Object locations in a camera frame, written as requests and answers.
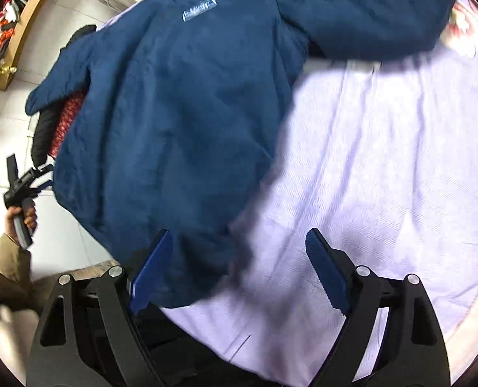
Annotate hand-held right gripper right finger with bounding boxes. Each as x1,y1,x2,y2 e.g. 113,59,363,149
305,228,452,387

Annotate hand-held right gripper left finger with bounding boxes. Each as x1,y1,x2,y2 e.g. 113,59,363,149
25,229,174,387

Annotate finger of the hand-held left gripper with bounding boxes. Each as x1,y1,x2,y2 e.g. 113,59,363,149
29,164,56,182

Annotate navy blue jacket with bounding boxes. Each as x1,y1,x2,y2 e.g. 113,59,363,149
25,0,461,309

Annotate person's left forearm tan sleeve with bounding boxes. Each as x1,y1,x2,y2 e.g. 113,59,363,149
0,232,46,319

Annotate person's left hand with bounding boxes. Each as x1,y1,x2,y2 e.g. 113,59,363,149
4,205,39,243

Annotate black garment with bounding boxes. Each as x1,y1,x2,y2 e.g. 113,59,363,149
30,24,99,167

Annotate red floral blanket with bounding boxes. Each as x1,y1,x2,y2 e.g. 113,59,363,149
49,90,87,159

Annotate dark cloth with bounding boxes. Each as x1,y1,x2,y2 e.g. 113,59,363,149
136,304,318,387

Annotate lavender flower print bed sheet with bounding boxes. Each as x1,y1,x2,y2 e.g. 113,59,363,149
98,0,478,372

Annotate wooden shelf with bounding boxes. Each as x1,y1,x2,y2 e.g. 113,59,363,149
0,0,64,91

